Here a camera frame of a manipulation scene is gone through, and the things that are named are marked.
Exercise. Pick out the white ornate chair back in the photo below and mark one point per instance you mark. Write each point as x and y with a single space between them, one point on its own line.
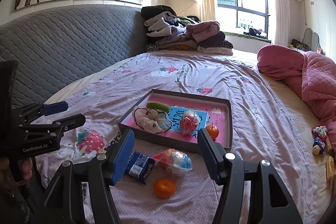
313 36

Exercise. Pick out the orange with stem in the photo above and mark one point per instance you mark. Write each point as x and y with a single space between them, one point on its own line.
212 132

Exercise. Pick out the small colourful doll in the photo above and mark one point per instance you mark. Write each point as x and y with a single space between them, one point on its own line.
319 134

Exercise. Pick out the grey cardboard box tray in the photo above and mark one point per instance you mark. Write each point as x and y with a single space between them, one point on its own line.
168 142

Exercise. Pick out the blue snack packet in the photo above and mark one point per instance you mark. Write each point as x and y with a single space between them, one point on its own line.
139 166

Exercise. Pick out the orange without stem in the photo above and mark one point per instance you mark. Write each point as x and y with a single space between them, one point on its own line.
164 188

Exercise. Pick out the green fuzzy scrunchie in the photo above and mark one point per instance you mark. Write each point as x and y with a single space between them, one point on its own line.
157 106

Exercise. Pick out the person's left hand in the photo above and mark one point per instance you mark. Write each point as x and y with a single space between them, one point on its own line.
28 166

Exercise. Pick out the pink quilt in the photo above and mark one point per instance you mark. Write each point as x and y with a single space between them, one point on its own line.
315 82

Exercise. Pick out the grey quilted headboard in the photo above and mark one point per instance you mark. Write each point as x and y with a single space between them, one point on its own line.
65 43

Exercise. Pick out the pile of folded clothes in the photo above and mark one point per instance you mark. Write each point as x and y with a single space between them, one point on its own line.
183 35

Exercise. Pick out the dark clothes on windowsill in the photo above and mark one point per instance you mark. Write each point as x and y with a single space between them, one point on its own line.
254 33

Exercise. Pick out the dark bag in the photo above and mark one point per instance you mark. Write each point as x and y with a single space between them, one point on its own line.
300 45

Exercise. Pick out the red fruit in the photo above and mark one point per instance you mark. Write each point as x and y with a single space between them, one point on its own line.
189 123
173 161

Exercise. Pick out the strawberry printed bed cover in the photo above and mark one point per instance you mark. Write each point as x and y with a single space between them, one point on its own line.
210 77

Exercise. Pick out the cream scrunchie with black trim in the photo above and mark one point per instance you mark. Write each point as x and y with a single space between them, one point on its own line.
147 121

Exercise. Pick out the green windowsill cushion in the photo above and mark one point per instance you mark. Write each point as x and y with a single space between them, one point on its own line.
233 35

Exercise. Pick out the yellow packet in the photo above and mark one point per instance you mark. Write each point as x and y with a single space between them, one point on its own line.
331 169

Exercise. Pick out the cream bed sheet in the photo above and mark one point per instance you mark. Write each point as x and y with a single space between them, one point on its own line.
296 119

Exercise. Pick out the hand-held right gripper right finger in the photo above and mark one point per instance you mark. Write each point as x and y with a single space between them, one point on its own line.
207 153

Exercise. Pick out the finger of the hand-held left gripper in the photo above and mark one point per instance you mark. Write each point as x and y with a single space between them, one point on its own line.
71 121
55 108

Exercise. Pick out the pink and blue book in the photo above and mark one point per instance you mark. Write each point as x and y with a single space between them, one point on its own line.
218 121

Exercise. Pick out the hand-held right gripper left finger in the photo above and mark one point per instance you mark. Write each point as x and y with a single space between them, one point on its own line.
122 158

